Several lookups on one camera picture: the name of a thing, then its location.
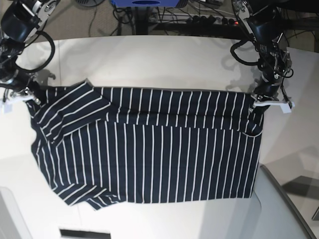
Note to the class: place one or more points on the grey metal edge rail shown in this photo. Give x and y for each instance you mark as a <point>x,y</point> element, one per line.
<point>289,204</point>

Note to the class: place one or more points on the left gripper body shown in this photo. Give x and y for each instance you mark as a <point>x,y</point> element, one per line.
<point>266,90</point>

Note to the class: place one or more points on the white power strip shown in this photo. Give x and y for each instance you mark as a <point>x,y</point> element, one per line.
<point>185,18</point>

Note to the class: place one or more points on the blue plastic bin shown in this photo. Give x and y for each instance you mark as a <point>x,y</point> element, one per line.
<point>154,3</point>

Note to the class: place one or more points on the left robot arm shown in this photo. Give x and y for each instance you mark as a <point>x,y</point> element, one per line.
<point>261,23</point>

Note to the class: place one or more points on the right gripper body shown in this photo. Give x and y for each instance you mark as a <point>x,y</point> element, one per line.
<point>18,81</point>

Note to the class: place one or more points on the navy white striped t-shirt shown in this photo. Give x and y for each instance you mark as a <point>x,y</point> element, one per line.
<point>105,146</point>

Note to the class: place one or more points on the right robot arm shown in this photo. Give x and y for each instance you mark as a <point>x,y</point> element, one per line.
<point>21,21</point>

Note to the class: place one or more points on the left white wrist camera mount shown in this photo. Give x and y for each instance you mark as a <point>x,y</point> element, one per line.
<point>261,103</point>

